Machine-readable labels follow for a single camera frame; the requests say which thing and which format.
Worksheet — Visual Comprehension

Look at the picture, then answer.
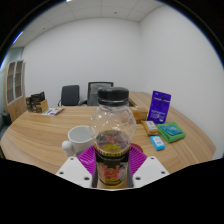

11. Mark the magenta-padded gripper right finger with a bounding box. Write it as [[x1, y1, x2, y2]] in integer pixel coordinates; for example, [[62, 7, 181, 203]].
[[127, 143, 170, 189]]

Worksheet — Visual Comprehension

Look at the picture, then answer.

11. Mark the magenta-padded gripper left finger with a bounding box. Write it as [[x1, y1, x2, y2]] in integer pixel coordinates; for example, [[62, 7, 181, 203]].
[[55, 144, 98, 189]]

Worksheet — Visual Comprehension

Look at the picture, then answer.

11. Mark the clear black-capped drink bottle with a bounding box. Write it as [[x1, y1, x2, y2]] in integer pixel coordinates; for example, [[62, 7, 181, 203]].
[[89, 86, 137, 190]]

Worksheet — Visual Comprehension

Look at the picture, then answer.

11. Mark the flat round red coaster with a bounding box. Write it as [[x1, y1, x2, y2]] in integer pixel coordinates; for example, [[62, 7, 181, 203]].
[[129, 142, 144, 154]]

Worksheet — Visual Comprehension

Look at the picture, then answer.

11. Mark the small blue box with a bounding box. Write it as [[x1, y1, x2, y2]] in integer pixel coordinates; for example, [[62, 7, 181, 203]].
[[149, 135, 166, 152]]

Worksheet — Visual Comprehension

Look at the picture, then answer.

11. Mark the white mug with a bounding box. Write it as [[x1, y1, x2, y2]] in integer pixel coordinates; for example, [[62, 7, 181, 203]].
[[61, 125, 95, 158]]

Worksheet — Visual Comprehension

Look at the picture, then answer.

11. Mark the small yellow-brown box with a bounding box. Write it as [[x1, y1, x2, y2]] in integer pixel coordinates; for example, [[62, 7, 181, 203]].
[[140, 120, 161, 136]]

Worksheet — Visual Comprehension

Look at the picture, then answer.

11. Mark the green folded cloth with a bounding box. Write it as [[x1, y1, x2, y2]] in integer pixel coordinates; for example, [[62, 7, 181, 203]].
[[156, 121, 187, 144]]

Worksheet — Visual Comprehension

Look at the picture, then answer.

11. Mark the orange box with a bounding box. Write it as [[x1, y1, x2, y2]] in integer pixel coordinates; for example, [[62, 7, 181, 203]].
[[130, 106, 149, 124]]

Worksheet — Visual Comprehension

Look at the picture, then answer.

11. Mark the white and green leaflet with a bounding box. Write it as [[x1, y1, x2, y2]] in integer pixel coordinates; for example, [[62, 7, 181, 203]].
[[41, 106, 65, 117]]

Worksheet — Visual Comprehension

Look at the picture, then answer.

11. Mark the purple standing sign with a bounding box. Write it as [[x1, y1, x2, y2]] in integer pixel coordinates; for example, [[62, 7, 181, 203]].
[[146, 90, 172, 125]]

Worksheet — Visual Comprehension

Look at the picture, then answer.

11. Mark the wooden side desk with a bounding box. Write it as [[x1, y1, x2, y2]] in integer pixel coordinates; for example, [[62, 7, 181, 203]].
[[128, 91, 155, 108]]

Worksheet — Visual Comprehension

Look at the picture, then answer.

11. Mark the black office chair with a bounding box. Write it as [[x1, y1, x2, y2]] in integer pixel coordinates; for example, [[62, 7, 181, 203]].
[[57, 84, 82, 107]]

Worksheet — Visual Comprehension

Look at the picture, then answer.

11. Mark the large dark brown box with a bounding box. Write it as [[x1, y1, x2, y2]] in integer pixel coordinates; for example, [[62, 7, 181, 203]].
[[30, 91, 49, 114]]

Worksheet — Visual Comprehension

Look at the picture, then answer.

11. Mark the small dark brown box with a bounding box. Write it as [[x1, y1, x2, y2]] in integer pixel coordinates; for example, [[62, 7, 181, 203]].
[[25, 96, 34, 113]]

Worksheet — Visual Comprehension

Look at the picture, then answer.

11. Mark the grey mesh-back office chair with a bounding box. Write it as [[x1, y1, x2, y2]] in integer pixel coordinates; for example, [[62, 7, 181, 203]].
[[81, 81, 115, 107]]

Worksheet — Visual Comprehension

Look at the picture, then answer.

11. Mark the black leather sofa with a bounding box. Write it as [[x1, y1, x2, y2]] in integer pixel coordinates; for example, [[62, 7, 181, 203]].
[[0, 112, 13, 134]]

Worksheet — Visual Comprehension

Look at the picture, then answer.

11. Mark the wooden cabinet with glass doors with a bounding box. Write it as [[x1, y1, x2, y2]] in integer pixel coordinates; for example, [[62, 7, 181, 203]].
[[3, 59, 28, 123]]

